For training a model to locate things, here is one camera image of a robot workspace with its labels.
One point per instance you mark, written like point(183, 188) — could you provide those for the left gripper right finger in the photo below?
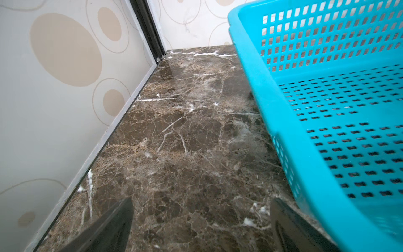
point(293, 233)

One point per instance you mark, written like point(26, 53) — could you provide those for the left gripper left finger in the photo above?
point(109, 233)

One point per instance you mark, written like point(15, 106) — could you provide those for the teal plastic basket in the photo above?
point(327, 77)

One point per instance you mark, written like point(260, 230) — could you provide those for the black vertical corner post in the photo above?
point(145, 18)

